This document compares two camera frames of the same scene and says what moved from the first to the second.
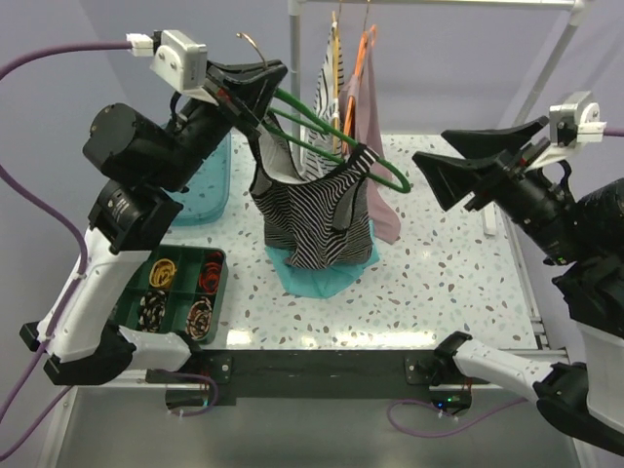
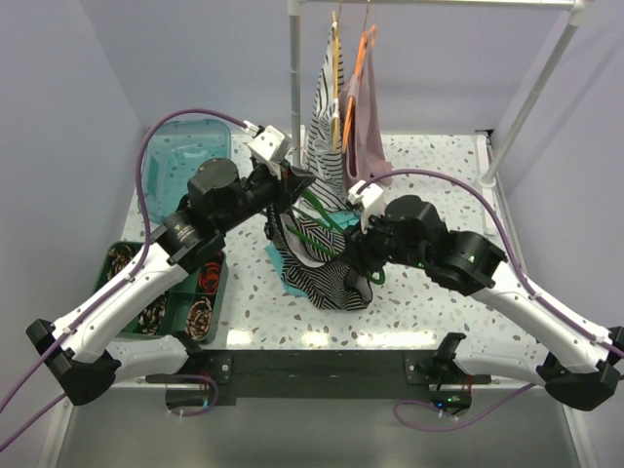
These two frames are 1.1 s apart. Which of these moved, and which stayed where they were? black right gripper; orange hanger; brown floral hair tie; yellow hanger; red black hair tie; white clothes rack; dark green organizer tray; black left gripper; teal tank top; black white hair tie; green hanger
Moved: teal tank top; green hanger; black left gripper; black right gripper
Stayed: white clothes rack; orange hanger; dark green organizer tray; red black hair tie; black white hair tie; brown floral hair tie; yellow hanger
